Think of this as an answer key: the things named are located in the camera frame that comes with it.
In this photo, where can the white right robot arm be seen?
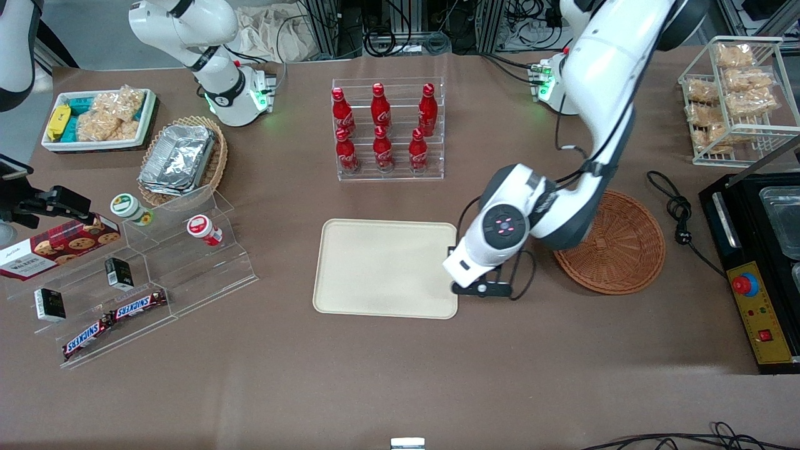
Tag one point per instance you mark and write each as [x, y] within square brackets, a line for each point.
[212, 37]

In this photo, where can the red tartan cookie box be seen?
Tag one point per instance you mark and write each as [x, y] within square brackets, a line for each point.
[56, 250]

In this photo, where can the small black carton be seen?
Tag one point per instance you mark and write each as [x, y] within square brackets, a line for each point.
[119, 274]
[50, 305]

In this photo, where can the small clear acrylic step stand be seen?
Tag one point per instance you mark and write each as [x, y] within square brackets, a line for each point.
[206, 275]

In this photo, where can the red emergency stop button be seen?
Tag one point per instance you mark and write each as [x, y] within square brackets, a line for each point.
[745, 284]

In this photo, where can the brown round wicker basket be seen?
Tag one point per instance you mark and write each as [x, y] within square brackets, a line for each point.
[625, 250]

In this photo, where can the metal appliance pan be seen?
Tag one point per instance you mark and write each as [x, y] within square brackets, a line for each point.
[784, 222]

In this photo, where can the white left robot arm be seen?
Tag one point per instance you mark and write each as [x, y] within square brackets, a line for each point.
[600, 81]

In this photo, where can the bagged fried snack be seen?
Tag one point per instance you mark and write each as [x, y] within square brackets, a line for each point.
[701, 114]
[734, 55]
[701, 91]
[749, 80]
[712, 137]
[753, 103]

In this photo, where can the large clear acrylic step stand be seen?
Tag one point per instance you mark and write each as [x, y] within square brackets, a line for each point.
[94, 300]

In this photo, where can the red cola bottle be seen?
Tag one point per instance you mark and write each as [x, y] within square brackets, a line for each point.
[383, 151]
[342, 112]
[380, 107]
[347, 153]
[418, 153]
[428, 109]

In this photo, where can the black appliance housing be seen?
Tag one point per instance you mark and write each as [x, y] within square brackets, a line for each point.
[744, 212]

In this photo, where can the teal snack packet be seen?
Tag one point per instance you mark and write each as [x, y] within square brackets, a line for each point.
[78, 106]

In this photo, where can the beige plastic tray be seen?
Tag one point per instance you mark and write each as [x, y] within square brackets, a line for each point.
[385, 269]

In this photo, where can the beige crumpled cloth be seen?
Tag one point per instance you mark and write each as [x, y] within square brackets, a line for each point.
[265, 34]

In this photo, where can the bagged rice cracker snack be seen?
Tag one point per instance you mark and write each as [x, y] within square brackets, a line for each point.
[112, 115]

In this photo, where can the aluminium foil container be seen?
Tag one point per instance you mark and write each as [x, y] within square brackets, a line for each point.
[178, 159]

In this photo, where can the red lid yogurt cup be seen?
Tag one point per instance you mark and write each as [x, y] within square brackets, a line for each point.
[202, 229]

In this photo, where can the white rectangular dish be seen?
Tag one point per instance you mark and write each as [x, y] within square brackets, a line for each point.
[100, 145]

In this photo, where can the brown Snickers bar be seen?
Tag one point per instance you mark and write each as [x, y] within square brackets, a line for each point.
[87, 337]
[139, 305]

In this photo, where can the green lid yogurt cup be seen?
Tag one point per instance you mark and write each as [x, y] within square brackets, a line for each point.
[128, 207]

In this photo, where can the yellow snack packet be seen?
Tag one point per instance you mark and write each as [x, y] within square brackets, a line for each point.
[58, 122]

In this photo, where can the clear acrylic bottle rack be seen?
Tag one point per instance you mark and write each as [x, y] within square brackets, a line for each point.
[387, 176]

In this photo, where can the light oval wicker basket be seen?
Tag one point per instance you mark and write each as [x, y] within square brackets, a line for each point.
[217, 162]

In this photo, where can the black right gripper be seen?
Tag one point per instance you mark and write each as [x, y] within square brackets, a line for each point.
[30, 205]

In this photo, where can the yellow control panel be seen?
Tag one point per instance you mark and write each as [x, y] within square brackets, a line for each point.
[759, 315]

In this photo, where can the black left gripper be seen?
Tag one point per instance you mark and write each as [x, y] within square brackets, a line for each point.
[450, 250]

